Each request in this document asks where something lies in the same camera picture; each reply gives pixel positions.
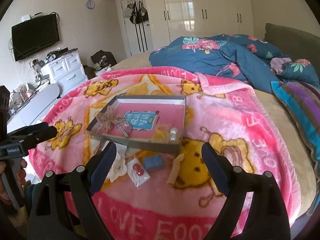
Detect white claw hair clip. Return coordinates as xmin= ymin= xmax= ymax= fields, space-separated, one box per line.
xmin=106 ymin=154 xmax=127 ymax=183

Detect brown hair clip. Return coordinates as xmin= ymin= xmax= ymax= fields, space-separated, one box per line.
xmin=95 ymin=139 xmax=108 ymax=155

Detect red cherry earrings card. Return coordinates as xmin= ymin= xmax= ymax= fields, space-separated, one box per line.
xmin=126 ymin=158 xmax=150 ymax=187

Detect sheer polka dot bow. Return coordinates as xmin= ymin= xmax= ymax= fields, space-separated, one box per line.
xmin=95 ymin=106 xmax=124 ymax=133

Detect pearl hair tie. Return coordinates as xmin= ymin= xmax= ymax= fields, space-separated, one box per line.
xmin=168 ymin=127 xmax=181 ymax=144

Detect yellow hair ties bag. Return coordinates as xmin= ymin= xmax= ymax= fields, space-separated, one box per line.
xmin=151 ymin=124 xmax=170 ymax=141

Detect person left hand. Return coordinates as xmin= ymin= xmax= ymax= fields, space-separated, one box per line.
xmin=1 ymin=157 xmax=27 ymax=209

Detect white rounded board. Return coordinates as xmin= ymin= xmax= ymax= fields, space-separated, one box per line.
xmin=7 ymin=83 xmax=60 ymax=133

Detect white drawer dresser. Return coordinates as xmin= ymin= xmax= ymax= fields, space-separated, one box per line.
xmin=41 ymin=49 xmax=88 ymax=97

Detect pink bear fleece blanket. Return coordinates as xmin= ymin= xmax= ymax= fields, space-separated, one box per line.
xmin=29 ymin=67 xmax=301 ymax=239

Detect black bag on floor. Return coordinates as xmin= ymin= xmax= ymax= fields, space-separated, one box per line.
xmin=84 ymin=50 xmax=117 ymax=80

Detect striped pillow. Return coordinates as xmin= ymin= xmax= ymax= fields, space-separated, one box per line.
xmin=270 ymin=80 xmax=320 ymax=163

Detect grey box with pink book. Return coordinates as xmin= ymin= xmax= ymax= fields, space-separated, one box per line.
xmin=87 ymin=95 xmax=187 ymax=154

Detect hanging bags on door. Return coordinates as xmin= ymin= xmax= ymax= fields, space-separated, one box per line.
xmin=123 ymin=1 xmax=149 ymax=24

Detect blue floral duvet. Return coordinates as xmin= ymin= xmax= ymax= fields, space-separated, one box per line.
xmin=149 ymin=34 xmax=319 ymax=94

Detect white wardrobe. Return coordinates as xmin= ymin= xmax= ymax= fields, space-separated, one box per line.
xmin=115 ymin=0 xmax=254 ymax=56

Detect green headboard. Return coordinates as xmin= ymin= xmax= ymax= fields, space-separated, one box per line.
xmin=264 ymin=23 xmax=320 ymax=76

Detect black wall television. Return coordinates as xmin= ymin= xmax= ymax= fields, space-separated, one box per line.
xmin=11 ymin=14 xmax=60 ymax=62

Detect round purple wall clock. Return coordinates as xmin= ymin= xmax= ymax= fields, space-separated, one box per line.
xmin=86 ymin=0 xmax=95 ymax=10

